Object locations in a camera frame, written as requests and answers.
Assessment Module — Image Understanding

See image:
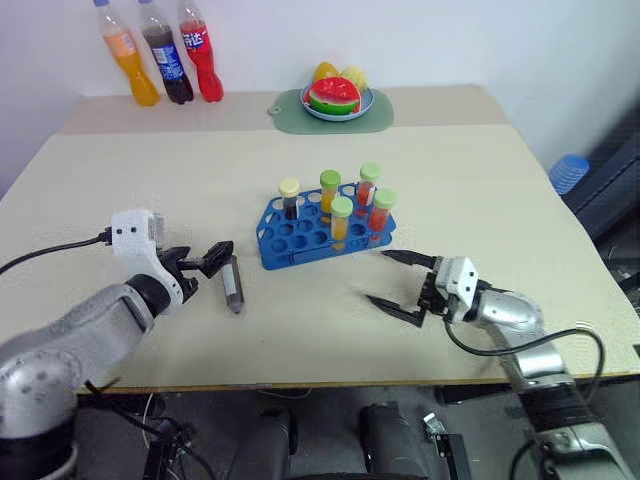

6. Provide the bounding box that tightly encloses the red tube with green cap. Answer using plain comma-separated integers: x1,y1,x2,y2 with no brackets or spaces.
368,187,399,235
357,162,383,207

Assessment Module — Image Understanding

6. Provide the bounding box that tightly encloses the toy watermelon slice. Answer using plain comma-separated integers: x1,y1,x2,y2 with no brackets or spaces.
306,75,363,116

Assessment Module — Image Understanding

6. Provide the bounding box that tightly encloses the toy yellow pepper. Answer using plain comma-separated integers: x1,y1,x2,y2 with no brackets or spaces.
312,60,344,87

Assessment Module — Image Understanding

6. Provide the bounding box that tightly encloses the light blue plate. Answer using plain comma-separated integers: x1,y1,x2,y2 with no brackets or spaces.
299,84,376,123

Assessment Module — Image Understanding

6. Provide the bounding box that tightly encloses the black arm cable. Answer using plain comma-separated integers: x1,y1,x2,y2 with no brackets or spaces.
443,316,607,416
0,226,114,277

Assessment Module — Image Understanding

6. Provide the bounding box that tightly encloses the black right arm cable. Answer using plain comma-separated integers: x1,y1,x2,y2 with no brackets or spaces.
443,316,607,416

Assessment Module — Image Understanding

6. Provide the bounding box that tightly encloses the orange tube with green cap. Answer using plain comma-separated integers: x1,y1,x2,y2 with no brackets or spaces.
319,169,343,214

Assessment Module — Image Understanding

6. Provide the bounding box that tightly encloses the black table frame bar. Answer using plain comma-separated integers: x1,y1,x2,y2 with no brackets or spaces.
433,383,519,408

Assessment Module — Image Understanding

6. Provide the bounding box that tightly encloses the yellow tube with green cap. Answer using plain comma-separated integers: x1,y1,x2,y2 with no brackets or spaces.
329,195,355,242

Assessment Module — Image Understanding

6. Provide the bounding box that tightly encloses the thin white cable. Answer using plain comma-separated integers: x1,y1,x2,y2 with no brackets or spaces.
140,393,158,437

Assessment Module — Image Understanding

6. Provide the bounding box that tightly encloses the black office chair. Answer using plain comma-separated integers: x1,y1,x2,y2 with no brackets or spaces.
559,111,640,322

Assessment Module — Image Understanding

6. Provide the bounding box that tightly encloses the blue test tube rack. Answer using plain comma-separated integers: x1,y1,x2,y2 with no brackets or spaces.
255,183,399,273

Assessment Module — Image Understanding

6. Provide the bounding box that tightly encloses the toy yellow lemon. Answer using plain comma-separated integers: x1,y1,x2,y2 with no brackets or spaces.
340,65,370,94

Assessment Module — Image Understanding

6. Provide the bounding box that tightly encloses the dark rounded shape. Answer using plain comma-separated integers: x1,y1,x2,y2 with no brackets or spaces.
358,399,429,480
227,403,297,480

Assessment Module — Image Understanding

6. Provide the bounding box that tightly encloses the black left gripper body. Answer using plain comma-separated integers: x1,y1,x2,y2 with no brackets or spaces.
158,245,200,307

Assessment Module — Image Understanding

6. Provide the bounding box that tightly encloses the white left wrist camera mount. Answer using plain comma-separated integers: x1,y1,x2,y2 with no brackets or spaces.
109,208,186,317

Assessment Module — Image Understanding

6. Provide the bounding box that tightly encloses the black bracket with caster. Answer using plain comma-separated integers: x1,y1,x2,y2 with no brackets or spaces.
421,411,474,480

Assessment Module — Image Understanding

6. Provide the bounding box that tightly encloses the dark liquid test tube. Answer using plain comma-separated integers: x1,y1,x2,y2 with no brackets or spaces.
219,253,248,318

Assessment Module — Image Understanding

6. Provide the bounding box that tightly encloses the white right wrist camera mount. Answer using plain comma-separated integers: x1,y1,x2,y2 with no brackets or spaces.
433,255,484,324

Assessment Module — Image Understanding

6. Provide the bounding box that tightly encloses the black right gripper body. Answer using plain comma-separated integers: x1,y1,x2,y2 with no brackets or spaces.
418,256,454,320

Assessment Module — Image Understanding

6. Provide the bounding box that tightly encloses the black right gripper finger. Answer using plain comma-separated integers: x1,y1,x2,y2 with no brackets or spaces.
363,293,429,330
379,248,441,272

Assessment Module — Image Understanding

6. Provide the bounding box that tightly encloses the red soda bottle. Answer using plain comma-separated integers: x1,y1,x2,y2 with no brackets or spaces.
177,0,226,104

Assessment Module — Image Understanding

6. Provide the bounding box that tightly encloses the black tangled cable bundle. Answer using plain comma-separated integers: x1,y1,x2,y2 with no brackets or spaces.
83,378,214,480

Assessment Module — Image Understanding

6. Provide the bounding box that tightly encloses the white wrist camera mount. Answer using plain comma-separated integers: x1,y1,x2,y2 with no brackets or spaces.
433,255,484,324
109,208,186,317

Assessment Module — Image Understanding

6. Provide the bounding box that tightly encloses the green silicone mat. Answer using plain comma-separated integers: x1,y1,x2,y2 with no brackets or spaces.
266,87,396,137

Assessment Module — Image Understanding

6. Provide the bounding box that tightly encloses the cola bottle with blue label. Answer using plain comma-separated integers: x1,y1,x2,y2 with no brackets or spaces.
136,0,195,106

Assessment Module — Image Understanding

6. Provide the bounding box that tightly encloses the dark tube with yellow cap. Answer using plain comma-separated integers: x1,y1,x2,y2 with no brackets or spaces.
278,177,302,222

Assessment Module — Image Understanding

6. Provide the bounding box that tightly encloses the stack of blue caps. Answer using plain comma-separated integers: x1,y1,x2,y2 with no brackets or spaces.
548,153,593,197

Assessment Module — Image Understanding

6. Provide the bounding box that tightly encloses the orange soda bottle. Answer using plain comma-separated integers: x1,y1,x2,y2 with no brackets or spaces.
92,0,162,108

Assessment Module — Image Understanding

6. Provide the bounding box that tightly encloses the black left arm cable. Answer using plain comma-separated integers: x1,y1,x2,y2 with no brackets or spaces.
0,226,114,277

